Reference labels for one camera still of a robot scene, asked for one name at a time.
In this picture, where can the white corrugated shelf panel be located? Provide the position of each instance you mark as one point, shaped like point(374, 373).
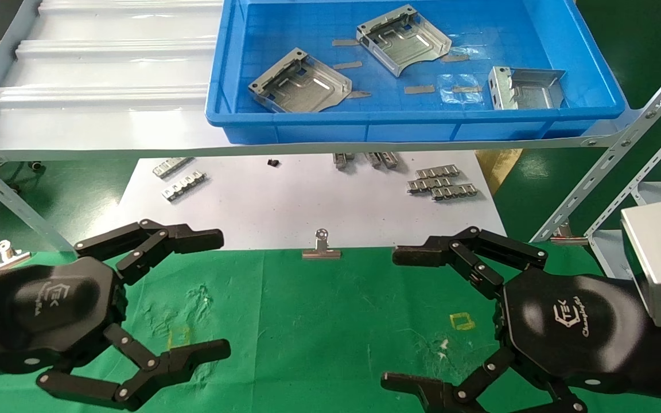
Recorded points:
point(107, 69)

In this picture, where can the tan tape strip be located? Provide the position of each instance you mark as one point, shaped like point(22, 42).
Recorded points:
point(419, 89)
point(348, 65)
point(360, 94)
point(467, 89)
point(455, 58)
point(345, 42)

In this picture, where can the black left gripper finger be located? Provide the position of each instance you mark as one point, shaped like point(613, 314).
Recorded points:
point(193, 238)
point(193, 355)

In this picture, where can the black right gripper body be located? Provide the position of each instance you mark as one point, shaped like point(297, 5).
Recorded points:
point(571, 327)

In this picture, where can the grey metal rack frame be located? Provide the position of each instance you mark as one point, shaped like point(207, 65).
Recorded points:
point(135, 152)

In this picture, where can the small metal connector strip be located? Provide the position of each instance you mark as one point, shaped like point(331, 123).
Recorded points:
point(428, 184)
point(171, 167)
point(341, 160)
point(184, 186)
point(373, 159)
point(389, 160)
point(436, 172)
point(454, 192)

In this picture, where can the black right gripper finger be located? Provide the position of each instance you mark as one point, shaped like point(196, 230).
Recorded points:
point(422, 390)
point(422, 255)

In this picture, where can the clear plastic film piece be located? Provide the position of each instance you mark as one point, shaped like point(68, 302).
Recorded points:
point(459, 97)
point(468, 50)

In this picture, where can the black caster wheel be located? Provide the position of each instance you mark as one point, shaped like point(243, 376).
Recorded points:
point(36, 166)

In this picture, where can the green cloth mat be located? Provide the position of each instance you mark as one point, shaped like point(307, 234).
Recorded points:
point(319, 321)

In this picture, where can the blue plastic bin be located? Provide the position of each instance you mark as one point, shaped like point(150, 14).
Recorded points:
point(411, 123)

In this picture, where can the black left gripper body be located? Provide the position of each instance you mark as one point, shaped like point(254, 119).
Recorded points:
point(49, 304)

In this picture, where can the white paper sheet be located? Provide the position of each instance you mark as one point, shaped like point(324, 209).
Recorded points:
point(279, 201)

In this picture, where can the small folded sheet metal part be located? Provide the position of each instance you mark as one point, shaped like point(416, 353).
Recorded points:
point(528, 94)

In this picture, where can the sheet metal bracket part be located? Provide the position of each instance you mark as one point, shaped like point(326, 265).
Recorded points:
point(405, 51)
point(307, 92)

